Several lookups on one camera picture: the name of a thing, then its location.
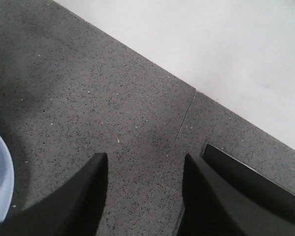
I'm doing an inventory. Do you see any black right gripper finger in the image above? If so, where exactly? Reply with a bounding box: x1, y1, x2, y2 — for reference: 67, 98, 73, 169
0, 153, 108, 236

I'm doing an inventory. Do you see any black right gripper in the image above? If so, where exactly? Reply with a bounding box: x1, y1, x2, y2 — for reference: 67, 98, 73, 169
177, 144, 295, 236

